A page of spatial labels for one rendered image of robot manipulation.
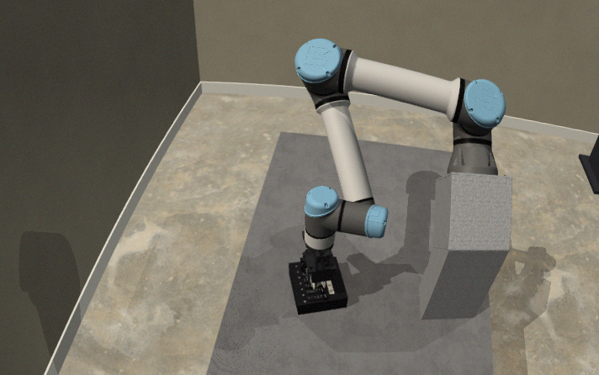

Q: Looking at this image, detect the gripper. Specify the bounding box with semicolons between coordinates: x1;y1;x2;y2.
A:
299;243;337;289

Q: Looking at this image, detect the black lighting desk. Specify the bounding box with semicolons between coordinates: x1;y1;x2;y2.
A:
289;256;348;314

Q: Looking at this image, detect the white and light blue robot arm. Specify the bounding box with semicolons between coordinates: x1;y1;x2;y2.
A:
294;39;506;250

